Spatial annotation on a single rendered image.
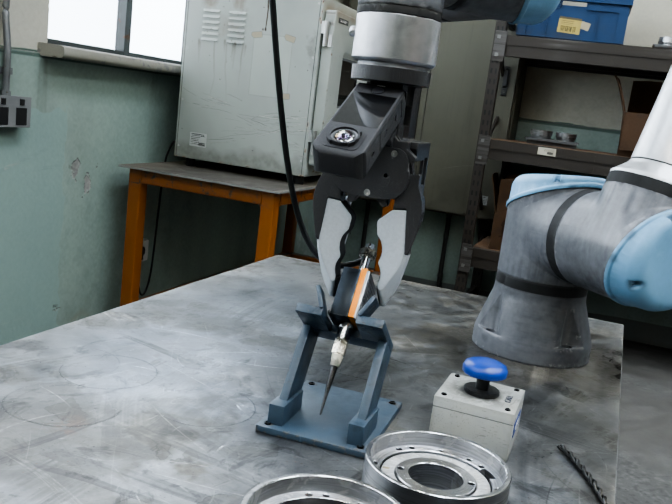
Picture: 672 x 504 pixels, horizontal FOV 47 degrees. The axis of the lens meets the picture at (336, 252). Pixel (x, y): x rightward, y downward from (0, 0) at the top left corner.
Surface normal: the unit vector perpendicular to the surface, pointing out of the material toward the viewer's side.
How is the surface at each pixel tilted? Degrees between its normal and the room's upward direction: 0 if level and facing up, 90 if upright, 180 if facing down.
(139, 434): 0
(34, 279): 90
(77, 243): 90
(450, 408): 90
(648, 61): 90
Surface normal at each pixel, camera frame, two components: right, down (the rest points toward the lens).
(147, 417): 0.12, -0.97
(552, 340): 0.09, -0.11
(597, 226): -0.82, -0.33
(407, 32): 0.15, 0.20
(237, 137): -0.36, 0.14
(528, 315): -0.33, -0.17
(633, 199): -0.58, -0.21
